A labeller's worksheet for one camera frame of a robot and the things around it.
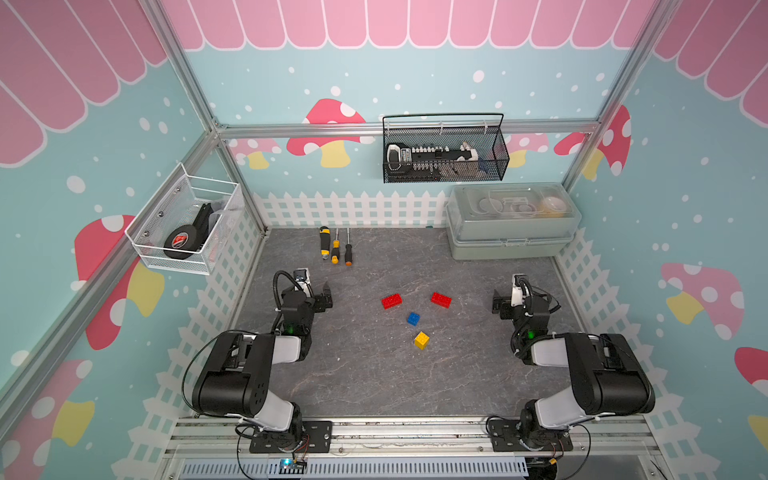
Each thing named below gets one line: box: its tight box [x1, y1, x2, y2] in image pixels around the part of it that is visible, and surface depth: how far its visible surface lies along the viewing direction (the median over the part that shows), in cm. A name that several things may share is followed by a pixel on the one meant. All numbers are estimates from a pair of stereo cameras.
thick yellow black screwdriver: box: [319, 226, 331, 261], surface depth 118 cm
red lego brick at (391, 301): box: [381, 293, 403, 310], surface depth 101 cm
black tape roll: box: [163, 202, 214, 260], surface depth 71 cm
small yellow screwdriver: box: [331, 228, 341, 265], surface depth 114 cm
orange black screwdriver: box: [345, 228, 353, 267], surface depth 111 cm
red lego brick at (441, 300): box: [430, 292, 453, 309], surface depth 101 cm
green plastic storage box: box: [445, 183, 582, 260], surface depth 104 cm
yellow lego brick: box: [414, 331, 430, 350], surface depth 89 cm
